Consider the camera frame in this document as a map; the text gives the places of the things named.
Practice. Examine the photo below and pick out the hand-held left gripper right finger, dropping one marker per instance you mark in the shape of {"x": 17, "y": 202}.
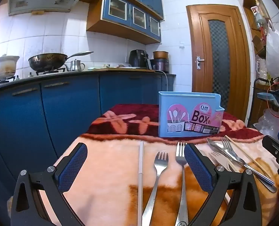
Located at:
{"x": 197, "y": 167}

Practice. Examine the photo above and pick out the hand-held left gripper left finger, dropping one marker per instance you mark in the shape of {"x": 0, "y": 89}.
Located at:
{"x": 73, "y": 167}

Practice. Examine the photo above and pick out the wooden chopstick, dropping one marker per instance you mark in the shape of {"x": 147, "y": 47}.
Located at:
{"x": 252, "y": 160}
{"x": 233, "y": 166}

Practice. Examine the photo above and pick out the pale wooden fork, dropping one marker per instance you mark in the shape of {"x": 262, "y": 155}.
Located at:
{"x": 220, "y": 161}

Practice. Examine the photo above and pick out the metal table knife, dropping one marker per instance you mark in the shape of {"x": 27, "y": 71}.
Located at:
{"x": 224, "y": 151}

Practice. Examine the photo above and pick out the slim metal fork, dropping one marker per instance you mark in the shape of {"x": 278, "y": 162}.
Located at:
{"x": 231, "y": 150}

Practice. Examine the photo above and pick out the plain metal fork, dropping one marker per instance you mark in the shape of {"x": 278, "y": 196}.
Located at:
{"x": 157, "y": 176}

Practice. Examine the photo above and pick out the blue plastic utensil box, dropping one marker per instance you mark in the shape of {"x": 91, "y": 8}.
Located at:
{"x": 177, "y": 113}

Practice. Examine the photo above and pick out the white chopstick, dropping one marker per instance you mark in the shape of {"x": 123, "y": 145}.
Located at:
{"x": 140, "y": 181}

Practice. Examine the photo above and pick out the clear plastic bag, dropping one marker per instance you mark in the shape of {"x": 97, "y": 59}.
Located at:
{"x": 268, "y": 122}

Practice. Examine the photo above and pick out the blue plastic dustpan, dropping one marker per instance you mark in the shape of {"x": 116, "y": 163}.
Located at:
{"x": 267, "y": 97}

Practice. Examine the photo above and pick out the black metal rack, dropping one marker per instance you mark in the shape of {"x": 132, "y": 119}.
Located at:
{"x": 254, "y": 103}

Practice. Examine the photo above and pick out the blue base cabinets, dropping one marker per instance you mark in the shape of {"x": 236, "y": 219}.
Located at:
{"x": 66, "y": 113}

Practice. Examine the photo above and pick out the white plastic bag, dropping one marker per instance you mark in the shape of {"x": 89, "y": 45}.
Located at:
{"x": 274, "y": 51}

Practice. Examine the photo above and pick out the gas stove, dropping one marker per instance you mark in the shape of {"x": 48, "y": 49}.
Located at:
{"x": 50, "y": 71}

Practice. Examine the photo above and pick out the metal kettle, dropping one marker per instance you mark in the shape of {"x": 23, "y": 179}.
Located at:
{"x": 76, "y": 66}

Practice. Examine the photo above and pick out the wooden door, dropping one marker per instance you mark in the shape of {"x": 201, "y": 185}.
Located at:
{"x": 200, "y": 63}

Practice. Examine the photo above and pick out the black wok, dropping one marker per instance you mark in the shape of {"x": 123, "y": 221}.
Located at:
{"x": 47, "y": 61}

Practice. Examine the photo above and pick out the rice cooker with brown lid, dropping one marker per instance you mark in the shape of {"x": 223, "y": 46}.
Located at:
{"x": 160, "y": 62}

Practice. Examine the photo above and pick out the white cooking pot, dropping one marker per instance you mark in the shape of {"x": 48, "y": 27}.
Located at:
{"x": 3, "y": 67}

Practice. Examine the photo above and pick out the black air fryer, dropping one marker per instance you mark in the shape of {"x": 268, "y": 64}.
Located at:
{"x": 138, "y": 58}

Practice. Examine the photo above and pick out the white wall switch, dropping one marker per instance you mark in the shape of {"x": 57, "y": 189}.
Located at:
{"x": 181, "y": 45}

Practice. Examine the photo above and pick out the wooden wall shelf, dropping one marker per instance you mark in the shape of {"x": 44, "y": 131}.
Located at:
{"x": 252, "y": 16}

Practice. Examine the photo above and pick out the blue wall cabinet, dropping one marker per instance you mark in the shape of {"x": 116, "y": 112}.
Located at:
{"x": 130, "y": 11}

